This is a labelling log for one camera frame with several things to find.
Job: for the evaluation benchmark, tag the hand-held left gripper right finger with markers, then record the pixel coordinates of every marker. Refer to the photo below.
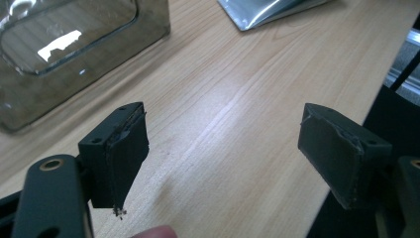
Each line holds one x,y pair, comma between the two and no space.
333,152

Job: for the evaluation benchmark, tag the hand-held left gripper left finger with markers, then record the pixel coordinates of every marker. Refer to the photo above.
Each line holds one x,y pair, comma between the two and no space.
99,165

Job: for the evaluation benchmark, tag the black stand bar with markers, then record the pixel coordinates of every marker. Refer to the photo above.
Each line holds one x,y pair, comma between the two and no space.
406,71

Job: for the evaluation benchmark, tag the clear glass container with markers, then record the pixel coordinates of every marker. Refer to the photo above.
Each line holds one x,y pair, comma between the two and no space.
76,49

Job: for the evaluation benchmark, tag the silver foil bag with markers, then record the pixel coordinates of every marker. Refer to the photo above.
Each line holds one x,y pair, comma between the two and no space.
257,11

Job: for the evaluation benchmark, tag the grey metal rail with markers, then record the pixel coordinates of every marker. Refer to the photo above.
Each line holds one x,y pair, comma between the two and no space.
407,62

